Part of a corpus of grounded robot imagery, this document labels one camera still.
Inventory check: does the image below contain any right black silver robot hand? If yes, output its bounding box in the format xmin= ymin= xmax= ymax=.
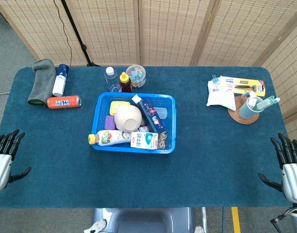
xmin=257 ymin=133 xmax=297 ymax=204

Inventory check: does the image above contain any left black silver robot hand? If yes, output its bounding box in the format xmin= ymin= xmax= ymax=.
xmin=0 ymin=129 xmax=32 ymax=194

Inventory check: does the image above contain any white green-label bottle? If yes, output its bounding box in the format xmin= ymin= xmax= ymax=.
xmin=88 ymin=130 xmax=139 ymax=147

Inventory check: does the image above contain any beige bowl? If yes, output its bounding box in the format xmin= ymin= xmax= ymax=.
xmin=114 ymin=104 xmax=143 ymax=133

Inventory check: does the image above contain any white blue milk carton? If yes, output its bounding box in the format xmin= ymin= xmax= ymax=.
xmin=130 ymin=132 xmax=159 ymax=150

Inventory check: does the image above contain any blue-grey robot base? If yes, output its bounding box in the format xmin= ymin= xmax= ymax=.
xmin=84 ymin=207 xmax=205 ymax=233

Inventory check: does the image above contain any grey-blue cup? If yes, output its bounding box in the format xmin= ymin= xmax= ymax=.
xmin=238 ymin=95 xmax=264 ymax=119

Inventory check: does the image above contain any translucent plastic cup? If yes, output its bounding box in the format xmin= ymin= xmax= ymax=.
xmin=153 ymin=106 xmax=168 ymax=120

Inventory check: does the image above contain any clear small teal-cap bottle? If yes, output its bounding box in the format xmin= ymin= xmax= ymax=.
xmin=256 ymin=96 xmax=281 ymax=110

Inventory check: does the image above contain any round woven coaster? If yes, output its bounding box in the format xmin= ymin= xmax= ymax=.
xmin=228 ymin=96 xmax=260 ymax=125

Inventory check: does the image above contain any orange soda can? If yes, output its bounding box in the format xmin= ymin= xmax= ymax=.
xmin=47 ymin=95 xmax=82 ymax=110

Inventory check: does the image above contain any small white bottle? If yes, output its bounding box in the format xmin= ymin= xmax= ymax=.
xmin=247 ymin=95 xmax=258 ymax=109

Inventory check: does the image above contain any rolled grey towel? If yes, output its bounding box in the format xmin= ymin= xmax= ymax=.
xmin=27 ymin=59 xmax=57 ymax=106

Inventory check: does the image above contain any white blue spray bottle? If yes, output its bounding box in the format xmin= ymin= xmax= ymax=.
xmin=52 ymin=64 xmax=69 ymax=97

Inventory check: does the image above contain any yellow carded razor pack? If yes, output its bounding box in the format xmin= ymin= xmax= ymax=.
xmin=232 ymin=77 xmax=266 ymax=97

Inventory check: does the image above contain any white pouch bag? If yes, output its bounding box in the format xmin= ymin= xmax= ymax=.
xmin=206 ymin=80 xmax=236 ymax=111

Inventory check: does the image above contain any blue plastic basket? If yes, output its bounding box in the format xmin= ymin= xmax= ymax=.
xmin=91 ymin=91 xmax=177 ymax=154

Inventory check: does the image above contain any small purple box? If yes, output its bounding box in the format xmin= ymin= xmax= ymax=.
xmin=104 ymin=115 xmax=116 ymax=131

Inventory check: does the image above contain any white red print packet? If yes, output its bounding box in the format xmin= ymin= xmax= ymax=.
xmin=220 ymin=75 xmax=236 ymax=94

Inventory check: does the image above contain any yellow lid container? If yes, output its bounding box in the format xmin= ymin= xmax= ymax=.
xmin=110 ymin=100 xmax=132 ymax=116

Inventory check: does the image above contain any sunflower seed packet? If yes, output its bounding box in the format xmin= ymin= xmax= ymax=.
xmin=157 ymin=131 xmax=167 ymax=150

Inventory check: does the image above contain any clear bottle white cap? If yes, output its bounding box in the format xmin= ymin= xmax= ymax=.
xmin=104 ymin=67 xmax=122 ymax=93

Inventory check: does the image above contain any dark blue table mat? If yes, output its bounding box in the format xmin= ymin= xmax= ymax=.
xmin=0 ymin=66 xmax=292 ymax=209

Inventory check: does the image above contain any honey bottle yellow cap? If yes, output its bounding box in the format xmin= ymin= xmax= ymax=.
xmin=119 ymin=71 xmax=133 ymax=93

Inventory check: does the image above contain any black tripod stand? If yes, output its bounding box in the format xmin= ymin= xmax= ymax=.
xmin=60 ymin=0 xmax=100 ymax=67

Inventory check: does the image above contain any long dark blue box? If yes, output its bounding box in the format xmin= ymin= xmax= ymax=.
xmin=138 ymin=97 xmax=166 ymax=134

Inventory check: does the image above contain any round clear clip container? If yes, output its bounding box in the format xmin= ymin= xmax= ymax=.
xmin=125 ymin=64 xmax=147 ymax=88

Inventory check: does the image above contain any bamboo folding screen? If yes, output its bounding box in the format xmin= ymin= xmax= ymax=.
xmin=0 ymin=0 xmax=297 ymax=146

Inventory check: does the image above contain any black hanging cable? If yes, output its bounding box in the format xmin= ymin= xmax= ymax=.
xmin=53 ymin=0 xmax=73 ymax=67

